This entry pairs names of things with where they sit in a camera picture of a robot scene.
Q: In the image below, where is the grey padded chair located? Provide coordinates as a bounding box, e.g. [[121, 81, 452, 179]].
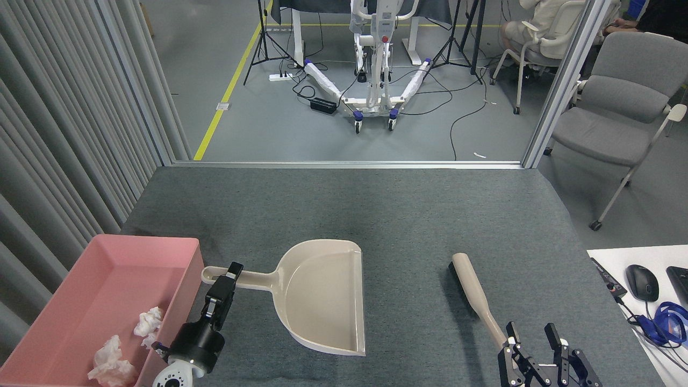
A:
[[543, 32, 688, 232]]

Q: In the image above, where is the beige hand brush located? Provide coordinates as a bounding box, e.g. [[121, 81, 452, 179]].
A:
[[449, 253, 508, 347]]

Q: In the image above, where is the black floor cable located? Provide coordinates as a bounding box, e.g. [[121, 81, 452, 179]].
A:
[[400, 70, 487, 161]]

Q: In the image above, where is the black tripod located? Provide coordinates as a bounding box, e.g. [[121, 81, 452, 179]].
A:
[[430, 0, 487, 85], [243, 0, 302, 87]]

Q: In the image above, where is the pink plastic bin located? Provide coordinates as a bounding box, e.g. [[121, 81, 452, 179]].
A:
[[0, 234, 206, 387]]

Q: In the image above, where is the white stand on wheels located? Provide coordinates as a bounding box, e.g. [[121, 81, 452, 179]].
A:
[[304, 0, 433, 134]]

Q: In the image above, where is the silver table edge rail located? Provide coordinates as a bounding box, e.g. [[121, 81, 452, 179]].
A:
[[171, 160, 525, 170]]

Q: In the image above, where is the black flat device box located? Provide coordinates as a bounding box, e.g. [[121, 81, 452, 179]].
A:
[[590, 257, 628, 300]]

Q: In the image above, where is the black computer mouse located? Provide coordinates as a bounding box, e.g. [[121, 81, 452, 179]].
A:
[[625, 264, 660, 303]]

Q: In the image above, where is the silver post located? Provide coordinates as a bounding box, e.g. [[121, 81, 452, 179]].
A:
[[521, 0, 613, 169]]

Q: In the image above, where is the beige plastic dustpan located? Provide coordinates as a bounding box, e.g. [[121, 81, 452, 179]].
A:
[[201, 239, 367, 356]]

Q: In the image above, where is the blue cable bundle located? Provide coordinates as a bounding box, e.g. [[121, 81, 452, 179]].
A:
[[637, 301, 688, 347]]

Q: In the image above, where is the white office chair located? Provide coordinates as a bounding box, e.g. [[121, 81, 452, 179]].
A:
[[488, 3, 586, 116]]

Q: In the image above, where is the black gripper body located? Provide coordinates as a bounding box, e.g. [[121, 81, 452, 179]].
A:
[[532, 364, 566, 387], [166, 321, 226, 375]]

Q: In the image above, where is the person in dark top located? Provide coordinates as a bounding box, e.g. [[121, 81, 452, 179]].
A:
[[605, 0, 688, 44]]

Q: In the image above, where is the white side table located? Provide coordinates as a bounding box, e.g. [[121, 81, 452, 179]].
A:
[[587, 245, 688, 387]]

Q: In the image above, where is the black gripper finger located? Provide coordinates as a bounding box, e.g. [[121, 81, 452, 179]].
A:
[[202, 262, 244, 332], [497, 321, 539, 387], [544, 322, 603, 387]]

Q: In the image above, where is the seated person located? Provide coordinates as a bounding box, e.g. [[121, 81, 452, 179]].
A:
[[500, 0, 576, 81]]

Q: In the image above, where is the grey curtain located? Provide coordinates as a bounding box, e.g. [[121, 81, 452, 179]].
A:
[[0, 0, 191, 366]]

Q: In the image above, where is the white desk with dark cloth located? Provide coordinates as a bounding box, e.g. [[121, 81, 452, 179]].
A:
[[269, 0, 455, 68]]

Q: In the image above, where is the thin black desk cable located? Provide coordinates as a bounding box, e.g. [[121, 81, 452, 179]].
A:
[[615, 296, 688, 372]]

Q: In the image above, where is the black keyboard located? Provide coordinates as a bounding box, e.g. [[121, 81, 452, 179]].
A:
[[666, 266, 688, 307]]

